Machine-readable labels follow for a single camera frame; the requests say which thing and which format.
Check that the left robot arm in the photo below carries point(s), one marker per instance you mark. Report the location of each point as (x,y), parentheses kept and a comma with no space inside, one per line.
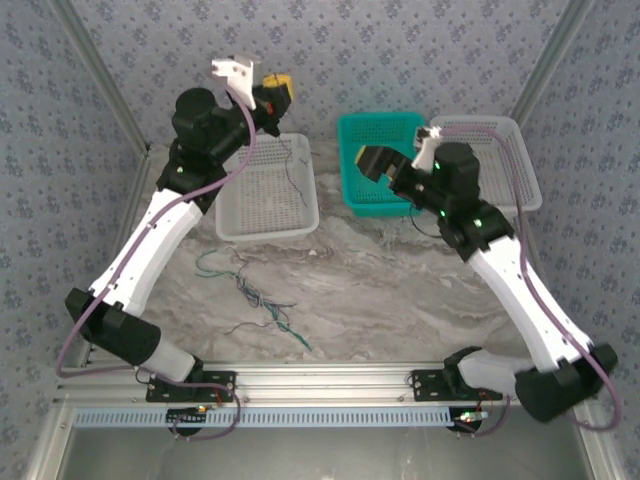
(145,250)

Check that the teal perforated plastic basket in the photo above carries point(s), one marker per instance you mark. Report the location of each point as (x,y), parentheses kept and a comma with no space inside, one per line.
(375,130)

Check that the white perforated plastic basket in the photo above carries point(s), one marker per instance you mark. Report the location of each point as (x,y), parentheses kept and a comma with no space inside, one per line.
(265,200)
(532,185)

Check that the small black circuit board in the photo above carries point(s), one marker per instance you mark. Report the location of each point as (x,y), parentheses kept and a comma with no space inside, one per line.
(465,426)
(182,425)

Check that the grey metal shelf panel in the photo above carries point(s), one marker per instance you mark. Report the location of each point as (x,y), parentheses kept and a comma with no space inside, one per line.
(325,455)

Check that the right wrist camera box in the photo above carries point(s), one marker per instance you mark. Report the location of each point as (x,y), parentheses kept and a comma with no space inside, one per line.
(425,150)

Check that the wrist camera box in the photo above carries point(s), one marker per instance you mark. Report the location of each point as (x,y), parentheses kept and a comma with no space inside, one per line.
(425,150)
(235,75)

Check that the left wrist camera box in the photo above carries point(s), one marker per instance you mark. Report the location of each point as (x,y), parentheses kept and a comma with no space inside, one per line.
(235,75)

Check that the aluminium frame post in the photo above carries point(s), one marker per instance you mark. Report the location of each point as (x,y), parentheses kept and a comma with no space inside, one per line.
(550,60)
(106,75)

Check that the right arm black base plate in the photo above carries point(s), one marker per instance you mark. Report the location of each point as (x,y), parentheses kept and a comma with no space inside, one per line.
(425,387)

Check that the aluminium frame cross rail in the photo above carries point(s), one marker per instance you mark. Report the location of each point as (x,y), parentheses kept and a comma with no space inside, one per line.
(325,382)

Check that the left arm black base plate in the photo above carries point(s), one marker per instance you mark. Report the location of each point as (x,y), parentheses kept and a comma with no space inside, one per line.
(227,380)

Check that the aluminium frame leg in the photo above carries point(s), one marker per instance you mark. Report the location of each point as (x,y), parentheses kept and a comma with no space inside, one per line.
(50,440)
(607,460)

